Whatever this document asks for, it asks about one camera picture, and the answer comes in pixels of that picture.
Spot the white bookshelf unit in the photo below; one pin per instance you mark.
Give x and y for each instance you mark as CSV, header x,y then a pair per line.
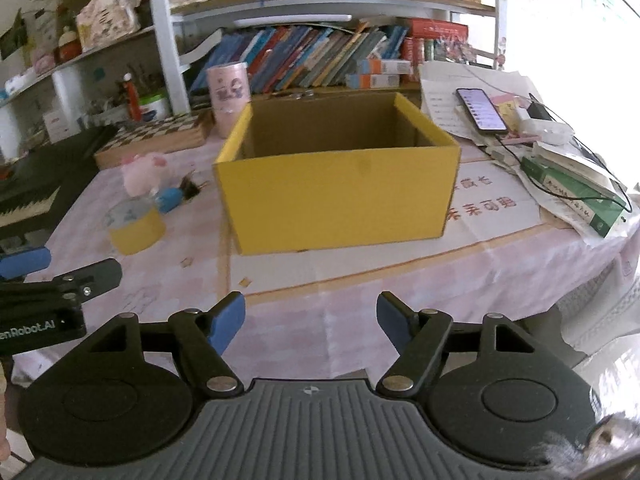
x,y
193,23

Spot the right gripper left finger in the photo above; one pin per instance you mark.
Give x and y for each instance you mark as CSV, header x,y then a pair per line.
x,y
201,340

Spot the green book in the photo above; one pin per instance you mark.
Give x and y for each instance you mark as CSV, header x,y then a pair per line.
x,y
601,213

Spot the black binder clip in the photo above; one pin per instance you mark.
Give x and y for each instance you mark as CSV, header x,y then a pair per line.
x,y
191,185

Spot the blue wrapped packet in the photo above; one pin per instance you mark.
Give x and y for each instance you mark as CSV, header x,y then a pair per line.
x,y
168,199

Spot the red hanging tassel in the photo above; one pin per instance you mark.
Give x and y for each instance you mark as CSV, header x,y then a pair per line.
x,y
133,100

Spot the black electronic keyboard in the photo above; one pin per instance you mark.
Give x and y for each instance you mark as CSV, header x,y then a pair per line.
x,y
47,182

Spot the pink decorative plaque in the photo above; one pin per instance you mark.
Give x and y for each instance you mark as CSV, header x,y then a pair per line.
x,y
102,22

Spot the pink cylindrical container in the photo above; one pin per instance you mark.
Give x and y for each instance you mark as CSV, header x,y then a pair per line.
x,y
229,92

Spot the wooden chess board box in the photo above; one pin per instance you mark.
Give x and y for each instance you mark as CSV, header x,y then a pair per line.
x,y
173,134

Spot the yellow tape roll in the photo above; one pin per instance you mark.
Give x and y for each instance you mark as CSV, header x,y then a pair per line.
x,y
134,225

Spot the pink plush pig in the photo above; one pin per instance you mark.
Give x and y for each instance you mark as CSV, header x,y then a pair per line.
x,y
145,174

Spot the smartphone with lit screen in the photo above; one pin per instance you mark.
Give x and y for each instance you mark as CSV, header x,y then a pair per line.
x,y
479,108

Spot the white green-lid jar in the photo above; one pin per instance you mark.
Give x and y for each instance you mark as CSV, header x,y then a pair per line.
x,y
155,107

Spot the yellow cardboard box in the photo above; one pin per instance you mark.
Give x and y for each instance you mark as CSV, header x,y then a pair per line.
x,y
340,170

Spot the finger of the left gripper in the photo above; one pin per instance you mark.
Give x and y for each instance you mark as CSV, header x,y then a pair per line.
x,y
20,264

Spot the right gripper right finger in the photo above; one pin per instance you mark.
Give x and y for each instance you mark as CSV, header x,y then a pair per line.
x,y
419,337

